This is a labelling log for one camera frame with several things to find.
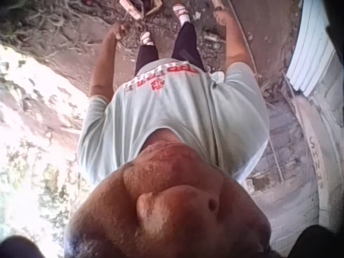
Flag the white corrugated sheet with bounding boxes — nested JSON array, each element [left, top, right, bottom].
[[285, 0, 338, 98]]

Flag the long thin hose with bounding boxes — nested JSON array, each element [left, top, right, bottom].
[[227, 0, 261, 78]]

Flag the white curved pipe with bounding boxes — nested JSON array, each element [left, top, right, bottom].
[[292, 92, 334, 217]]

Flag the heap of dry branches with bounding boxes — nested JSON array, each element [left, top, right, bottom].
[[10, 0, 113, 59]]

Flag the thin dry stick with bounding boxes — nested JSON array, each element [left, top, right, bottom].
[[268, 103, 286, 182]]

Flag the person's left hand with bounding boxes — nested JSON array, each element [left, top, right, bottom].
[[111, 21, 130, 41]]

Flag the person's legs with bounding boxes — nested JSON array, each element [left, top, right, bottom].
[[134, 3, 205, 75]]

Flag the person's right hand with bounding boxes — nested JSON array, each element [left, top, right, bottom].
[[213, 10, 233, 28]]

